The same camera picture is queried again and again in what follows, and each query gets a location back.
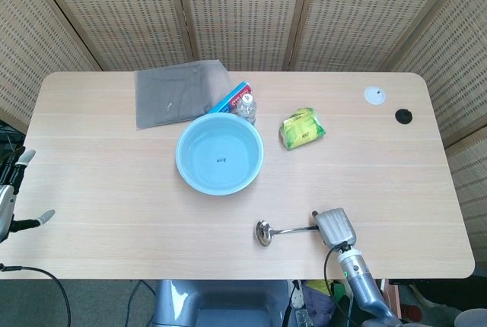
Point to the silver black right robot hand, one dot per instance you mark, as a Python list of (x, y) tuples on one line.
[(336, 228)]

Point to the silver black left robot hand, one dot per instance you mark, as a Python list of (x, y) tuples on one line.
[(7, 205)]

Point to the metal spoon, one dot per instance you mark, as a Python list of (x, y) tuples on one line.
[(263, 232)]

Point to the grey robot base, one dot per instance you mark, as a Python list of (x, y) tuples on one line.
[(224, 304)]

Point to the yellow green bag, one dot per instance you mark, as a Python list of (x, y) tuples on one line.
[(317, 286)]

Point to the purple cloth bundle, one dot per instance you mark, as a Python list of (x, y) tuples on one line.
[(317, 302)]

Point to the green yellow snack packet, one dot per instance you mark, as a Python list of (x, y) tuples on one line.
[(302, 129)]

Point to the white round table cap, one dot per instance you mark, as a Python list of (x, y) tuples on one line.
[(374, 95)]

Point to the light blue plastic bowl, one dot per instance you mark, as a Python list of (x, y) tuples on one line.
[(220, 154)]

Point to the clear plastic bottle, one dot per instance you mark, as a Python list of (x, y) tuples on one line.
[(246, 108)]

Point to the blue red flat box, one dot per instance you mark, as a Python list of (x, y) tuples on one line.
[(232, 97)]

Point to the grey folded cloth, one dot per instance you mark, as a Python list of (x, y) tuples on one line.
[(171, 95)]

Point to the woven bamboo folding screen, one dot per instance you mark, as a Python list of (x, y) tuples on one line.
[(243, 11)]

